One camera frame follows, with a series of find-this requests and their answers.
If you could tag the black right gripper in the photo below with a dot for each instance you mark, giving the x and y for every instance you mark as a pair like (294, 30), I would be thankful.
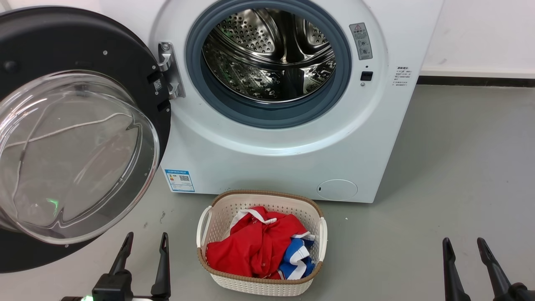
(522, 292)

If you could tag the black door latch socket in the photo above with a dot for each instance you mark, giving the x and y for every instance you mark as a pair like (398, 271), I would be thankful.
(366, 76)

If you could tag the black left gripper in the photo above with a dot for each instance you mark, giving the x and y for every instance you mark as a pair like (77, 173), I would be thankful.
(113, 288)

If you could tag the grey warning sticker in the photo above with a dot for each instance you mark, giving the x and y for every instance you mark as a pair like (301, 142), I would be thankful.
(360, 40)

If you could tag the red garment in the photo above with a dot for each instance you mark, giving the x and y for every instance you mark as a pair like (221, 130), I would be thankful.
(250, 251)

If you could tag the cream perforated laundry basket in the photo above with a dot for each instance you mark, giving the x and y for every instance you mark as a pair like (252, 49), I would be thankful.
(259, 288)

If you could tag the dark round glass washer door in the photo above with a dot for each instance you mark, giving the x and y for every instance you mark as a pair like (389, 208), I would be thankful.
(83, 46)

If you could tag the blue energy label sticker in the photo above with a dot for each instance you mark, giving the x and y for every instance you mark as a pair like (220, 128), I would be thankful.
(179, 180)

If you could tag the white washing machine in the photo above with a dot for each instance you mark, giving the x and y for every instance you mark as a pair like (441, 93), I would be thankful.
(250, 167)

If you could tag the stainless steel washer drum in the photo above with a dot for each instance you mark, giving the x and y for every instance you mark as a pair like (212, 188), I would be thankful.
(267, 54)

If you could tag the round white filter cover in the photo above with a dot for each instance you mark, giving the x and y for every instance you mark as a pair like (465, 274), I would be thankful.
(337, 189)

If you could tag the blue and white garment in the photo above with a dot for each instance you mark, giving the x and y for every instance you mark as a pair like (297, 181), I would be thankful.
(296, 259)

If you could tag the metal door hinge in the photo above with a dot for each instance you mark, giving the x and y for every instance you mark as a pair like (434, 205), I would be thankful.
(175, 79)

